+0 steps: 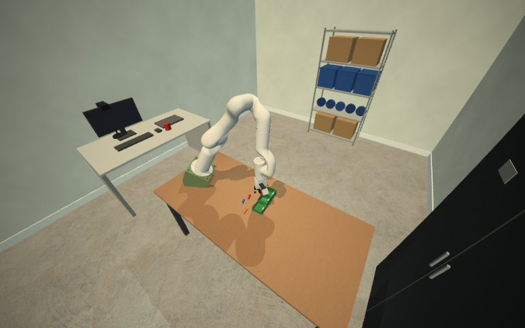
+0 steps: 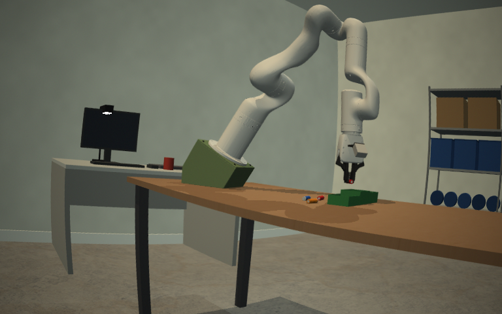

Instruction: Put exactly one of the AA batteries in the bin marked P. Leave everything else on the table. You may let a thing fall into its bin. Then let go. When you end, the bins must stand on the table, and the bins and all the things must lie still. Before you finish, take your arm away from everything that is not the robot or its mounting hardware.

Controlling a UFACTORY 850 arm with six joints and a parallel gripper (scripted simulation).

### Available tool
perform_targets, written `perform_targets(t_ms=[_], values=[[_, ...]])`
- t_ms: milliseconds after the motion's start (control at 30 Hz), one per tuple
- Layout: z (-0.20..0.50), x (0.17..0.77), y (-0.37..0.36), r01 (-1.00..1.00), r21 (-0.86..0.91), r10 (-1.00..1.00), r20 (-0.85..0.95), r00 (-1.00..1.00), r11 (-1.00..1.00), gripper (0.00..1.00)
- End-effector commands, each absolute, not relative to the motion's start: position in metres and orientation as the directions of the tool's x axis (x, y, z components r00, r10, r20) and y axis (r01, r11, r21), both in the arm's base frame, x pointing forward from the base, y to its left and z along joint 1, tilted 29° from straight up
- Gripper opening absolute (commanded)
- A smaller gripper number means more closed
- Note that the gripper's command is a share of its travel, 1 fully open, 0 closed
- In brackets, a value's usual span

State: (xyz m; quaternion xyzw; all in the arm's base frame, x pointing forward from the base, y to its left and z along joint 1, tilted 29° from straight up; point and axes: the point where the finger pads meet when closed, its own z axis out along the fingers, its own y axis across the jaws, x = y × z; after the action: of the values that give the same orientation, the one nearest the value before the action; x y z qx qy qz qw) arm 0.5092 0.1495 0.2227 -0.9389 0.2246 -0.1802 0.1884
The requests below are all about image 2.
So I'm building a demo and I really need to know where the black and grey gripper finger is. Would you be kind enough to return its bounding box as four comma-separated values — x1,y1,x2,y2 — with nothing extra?
335,155,350,183
350,162,364,183

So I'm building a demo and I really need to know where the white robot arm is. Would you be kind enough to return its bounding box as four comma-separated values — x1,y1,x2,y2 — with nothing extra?
209,5,380,166

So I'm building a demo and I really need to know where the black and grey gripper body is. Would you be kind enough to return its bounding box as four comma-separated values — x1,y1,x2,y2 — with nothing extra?
337,133,364,164

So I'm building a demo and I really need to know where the green rack of bins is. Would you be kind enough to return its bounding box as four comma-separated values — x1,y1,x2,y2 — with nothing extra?
327,189,378,207

